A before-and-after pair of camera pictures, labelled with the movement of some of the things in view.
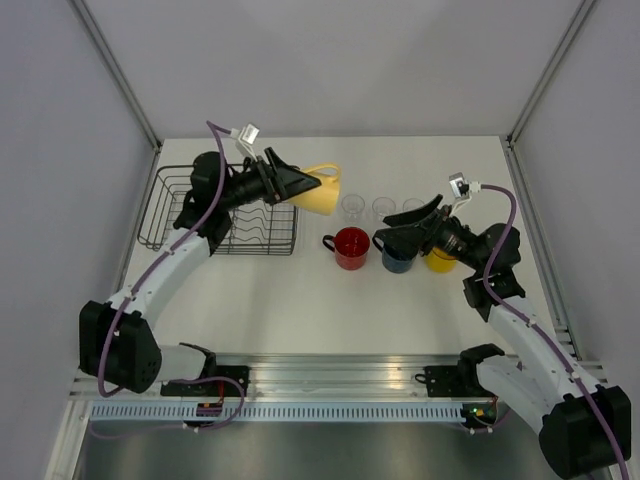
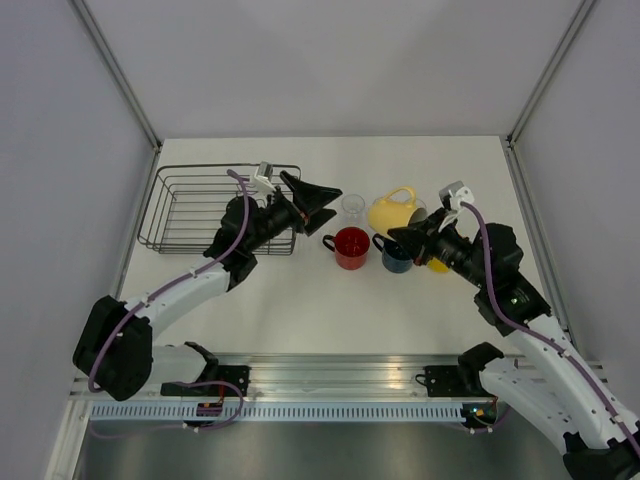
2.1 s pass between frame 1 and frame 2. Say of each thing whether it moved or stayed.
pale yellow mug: moved
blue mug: stayed
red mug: stayed
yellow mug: stayed
